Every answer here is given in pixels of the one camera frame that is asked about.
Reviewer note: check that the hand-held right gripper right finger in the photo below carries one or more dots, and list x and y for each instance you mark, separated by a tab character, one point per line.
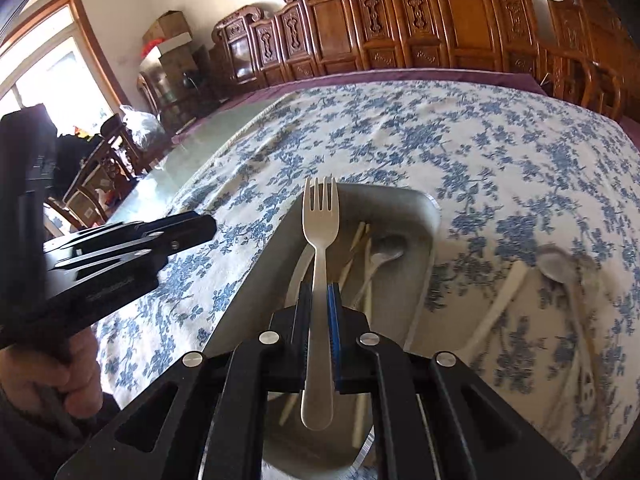
334	340

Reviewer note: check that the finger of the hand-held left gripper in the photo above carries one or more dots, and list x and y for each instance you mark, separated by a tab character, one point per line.
150	260
190	227

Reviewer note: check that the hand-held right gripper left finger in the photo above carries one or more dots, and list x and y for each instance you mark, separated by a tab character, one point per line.
305	340

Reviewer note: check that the white knife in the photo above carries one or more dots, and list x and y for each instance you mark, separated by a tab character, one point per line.
297	275
495	310

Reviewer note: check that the beige fork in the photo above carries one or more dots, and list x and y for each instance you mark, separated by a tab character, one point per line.
320	270

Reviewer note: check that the cream utensils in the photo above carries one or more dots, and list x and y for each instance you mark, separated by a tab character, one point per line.
352	255

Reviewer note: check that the white spoon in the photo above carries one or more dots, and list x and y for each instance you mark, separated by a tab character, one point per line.
555	266
389	250

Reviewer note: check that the grey metal tray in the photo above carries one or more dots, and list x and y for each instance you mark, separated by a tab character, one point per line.
400	220

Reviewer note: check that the person's left hand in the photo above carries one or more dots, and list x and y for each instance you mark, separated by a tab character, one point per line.
75	380

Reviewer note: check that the carved wooden chair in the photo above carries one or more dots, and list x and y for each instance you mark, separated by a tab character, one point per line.
95	180

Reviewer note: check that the clear plastic bag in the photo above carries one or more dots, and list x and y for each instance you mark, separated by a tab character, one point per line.
145	127

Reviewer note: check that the black cloth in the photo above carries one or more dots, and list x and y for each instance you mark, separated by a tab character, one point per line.
80	150

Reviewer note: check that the red decoration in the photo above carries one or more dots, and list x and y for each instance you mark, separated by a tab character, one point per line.
151	49

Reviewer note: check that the flat white box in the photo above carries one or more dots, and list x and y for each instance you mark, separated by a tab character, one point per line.
175	44

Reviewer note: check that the open cardboard box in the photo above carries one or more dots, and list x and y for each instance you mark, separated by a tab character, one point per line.
165	25

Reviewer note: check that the blue floral tablecloth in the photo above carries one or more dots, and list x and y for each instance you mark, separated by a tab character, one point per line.
450	135

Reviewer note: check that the carved wooden sofa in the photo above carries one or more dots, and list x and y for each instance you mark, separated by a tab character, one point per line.
340	25

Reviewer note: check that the beige spoon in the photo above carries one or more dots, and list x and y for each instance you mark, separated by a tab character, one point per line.
595	290

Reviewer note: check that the carved wooden armchair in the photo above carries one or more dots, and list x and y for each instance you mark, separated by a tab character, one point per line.
585	25

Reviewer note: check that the wooden window frame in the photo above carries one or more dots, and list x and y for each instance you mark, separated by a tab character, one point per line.
95	45

